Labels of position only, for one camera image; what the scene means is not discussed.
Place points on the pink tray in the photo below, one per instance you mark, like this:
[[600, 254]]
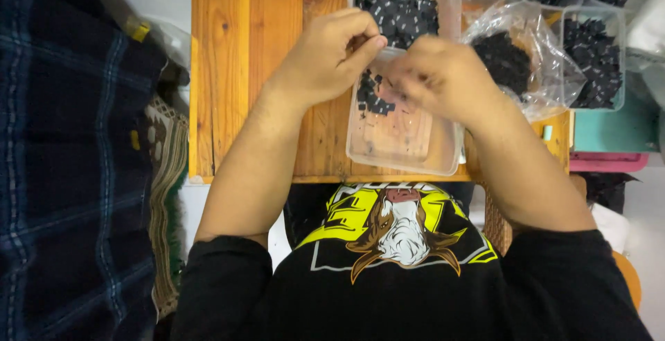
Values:
[[608, 162]]

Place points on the small heap of black parts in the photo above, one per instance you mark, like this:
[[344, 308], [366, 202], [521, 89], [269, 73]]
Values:
[[371, 99]]

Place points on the stick with yellow tape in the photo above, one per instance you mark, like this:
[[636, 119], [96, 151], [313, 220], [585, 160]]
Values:
[[117, 11]]

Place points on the nearly empty clear plastic container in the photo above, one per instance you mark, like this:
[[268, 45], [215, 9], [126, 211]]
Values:
[[400, 143]]

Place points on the crumpled clear plastic bag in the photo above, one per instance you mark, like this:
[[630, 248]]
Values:
[[169, 42]]

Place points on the white plastic bag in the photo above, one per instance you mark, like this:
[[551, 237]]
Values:
[[647, 29]]

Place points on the black cloth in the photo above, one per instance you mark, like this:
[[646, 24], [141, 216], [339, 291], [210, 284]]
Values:
[[605, 190]]

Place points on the person's right hand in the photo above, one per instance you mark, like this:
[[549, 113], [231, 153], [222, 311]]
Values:
[[447, 76]]

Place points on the patterned woven rug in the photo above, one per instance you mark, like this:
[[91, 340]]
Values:
[[166, 174]]

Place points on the person's right fingers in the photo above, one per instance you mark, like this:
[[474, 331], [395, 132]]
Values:
[[402, 89]]

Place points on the black graphic t-shirt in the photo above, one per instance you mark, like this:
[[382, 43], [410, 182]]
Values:
[[405, 289]]

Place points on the orange round object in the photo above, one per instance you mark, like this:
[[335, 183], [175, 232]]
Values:
[[629, 278]]

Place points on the teal box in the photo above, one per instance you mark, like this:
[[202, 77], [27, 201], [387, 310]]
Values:
[[615, 128]]

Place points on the brown woven mat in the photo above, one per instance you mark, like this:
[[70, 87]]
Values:
[[496, 221]]

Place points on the person's left hand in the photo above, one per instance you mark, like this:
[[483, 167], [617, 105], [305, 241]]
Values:
[[317, 60]]

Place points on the dark blue plaid cloth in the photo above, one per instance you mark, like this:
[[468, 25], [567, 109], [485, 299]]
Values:
[[67, 164]]

